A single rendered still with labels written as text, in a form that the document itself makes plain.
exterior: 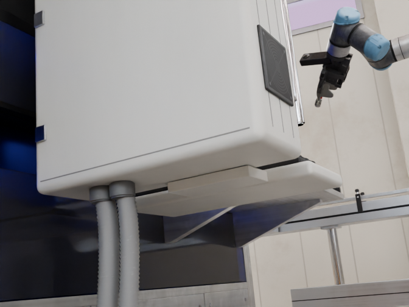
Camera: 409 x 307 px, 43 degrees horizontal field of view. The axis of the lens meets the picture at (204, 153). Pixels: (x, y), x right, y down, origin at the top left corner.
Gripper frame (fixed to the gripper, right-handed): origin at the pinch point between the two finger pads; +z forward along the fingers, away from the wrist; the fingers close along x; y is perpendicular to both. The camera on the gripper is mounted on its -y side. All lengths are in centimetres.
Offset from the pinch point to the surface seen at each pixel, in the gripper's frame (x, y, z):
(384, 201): 29, 40, 74
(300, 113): -73, 8, -56
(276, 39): -72, 0, -69
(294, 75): -67, 4, -59
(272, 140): -91, 8, -65
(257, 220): -38, -4, 34
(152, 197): -89, -16, -33
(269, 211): -34.5, -1.2, 30.4
